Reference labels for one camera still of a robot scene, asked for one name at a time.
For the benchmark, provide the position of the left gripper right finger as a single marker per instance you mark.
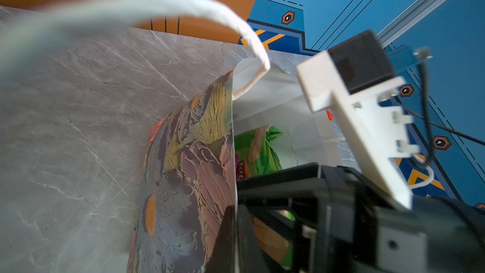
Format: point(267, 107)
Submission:
point(251, 259)

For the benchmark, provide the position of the large green chips bag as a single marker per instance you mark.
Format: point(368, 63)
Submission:
point(255, 157)

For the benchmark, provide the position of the floral white paper bag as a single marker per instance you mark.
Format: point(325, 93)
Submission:
point(91, 179)

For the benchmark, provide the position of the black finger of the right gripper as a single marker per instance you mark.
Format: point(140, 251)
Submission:
point(297, 189)

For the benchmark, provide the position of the small red snack packet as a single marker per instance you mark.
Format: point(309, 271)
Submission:
point(330, 115)

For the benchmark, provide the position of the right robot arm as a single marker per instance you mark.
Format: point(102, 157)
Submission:
point(455, 232)

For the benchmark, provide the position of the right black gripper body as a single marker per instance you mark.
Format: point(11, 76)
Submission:
point(346, 224)

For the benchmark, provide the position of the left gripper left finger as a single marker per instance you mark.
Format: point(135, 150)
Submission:
point(224, 252)

